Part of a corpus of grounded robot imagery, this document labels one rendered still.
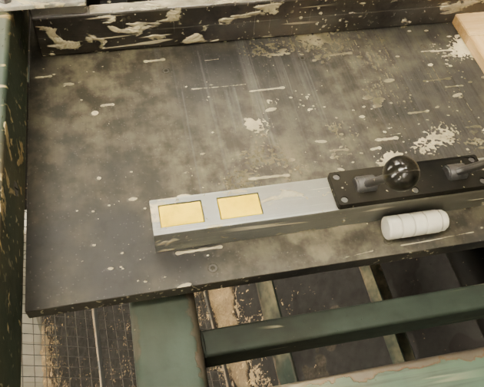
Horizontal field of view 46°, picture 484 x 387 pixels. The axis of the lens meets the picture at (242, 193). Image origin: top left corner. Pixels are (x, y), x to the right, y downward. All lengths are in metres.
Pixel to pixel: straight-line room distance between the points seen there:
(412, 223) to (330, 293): 2.05
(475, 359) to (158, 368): 0.34
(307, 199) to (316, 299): 2.14
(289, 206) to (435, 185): 0.18
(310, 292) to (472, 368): 2.24
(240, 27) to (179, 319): 0.47
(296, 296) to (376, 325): 2.19
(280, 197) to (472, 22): 0.51
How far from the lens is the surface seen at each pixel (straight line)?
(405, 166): 0.59
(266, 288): 1.88
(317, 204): 0.69
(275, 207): 0.67
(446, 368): 0.62
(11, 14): 0.86
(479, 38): 1.02
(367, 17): 0.98
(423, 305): 0.76
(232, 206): 0.67
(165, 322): 0.68
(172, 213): 0.67
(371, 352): 2.58
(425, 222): 0.72
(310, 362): 2.82
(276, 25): 0.93
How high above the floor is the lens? 2.00
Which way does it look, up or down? 36 degrees down
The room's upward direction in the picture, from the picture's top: 75 degrees counter-clockwise
